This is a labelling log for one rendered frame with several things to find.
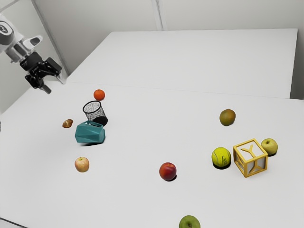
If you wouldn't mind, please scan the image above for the teal faceted mug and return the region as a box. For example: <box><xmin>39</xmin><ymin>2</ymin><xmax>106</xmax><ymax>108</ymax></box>
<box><xmin>75</xmin><ymin>120</ymin><xmax>106</xmax><ymax>144</ymax></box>

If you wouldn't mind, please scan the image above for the brownish green round fruit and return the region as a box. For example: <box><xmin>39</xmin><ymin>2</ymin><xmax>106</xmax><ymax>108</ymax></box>
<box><xmin>219</xmin><ymin>108</ymin><xmax>237</xmax><ymax>127</ymax></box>

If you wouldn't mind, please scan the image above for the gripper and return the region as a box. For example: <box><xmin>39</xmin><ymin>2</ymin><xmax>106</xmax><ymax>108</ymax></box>
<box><xmin>19</xmin><ymin>51</ymin><xmax>63</xmax><ymax>95</ymax></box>

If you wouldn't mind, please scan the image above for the black mesh pen holder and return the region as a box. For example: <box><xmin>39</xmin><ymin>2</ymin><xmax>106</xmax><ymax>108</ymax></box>
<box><xmin>82</xmin><ymin>100</ymin><xmax>109</xmax><ymax>127</ymax></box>

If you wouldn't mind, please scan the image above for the green apple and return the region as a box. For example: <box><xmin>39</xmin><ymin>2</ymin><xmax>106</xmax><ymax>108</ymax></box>
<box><xmin>179</xmin><ymin>215</ymin><xmax>201</xmax><ymax>228</ymax></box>

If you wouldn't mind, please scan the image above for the yellow-green apple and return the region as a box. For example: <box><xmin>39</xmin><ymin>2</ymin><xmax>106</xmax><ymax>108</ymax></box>
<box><xmin>260</xmin><ymin>138</ymin><xmax>279</xmax><ymax>155</ymax></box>

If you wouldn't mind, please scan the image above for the yellow letter block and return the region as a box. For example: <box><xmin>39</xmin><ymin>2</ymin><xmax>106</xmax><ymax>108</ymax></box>
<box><xmin>232</xmin><ymin>138</ymin><xmax>269</xmax><ymax>178</ymax></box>

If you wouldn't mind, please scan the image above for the pale pink apple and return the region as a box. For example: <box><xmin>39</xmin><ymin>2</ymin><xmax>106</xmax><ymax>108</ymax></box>
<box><xmin>74</xmin><ymin>156</ymin><xmax>90</xmax><ymax>173</ymax></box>

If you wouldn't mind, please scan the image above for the tennis ball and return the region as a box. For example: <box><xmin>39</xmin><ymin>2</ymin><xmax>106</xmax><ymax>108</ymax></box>
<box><xmin>211</xmin><ymin>147</ymin><xmax>232</xmax><ymax>167</ymax></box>

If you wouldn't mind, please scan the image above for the red peach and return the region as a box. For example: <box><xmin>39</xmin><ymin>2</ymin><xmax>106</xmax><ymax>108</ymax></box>
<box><xmin>159</xmin><ymin>162</ymin><xmax>177</xmax><ymax>181</ymax></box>

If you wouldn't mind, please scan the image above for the orange fruit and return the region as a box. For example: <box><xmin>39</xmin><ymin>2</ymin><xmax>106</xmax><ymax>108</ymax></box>
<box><xmin>93</xmin><ymin>89</ymin><xmax>106</xmax><ymax>101</ymax></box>

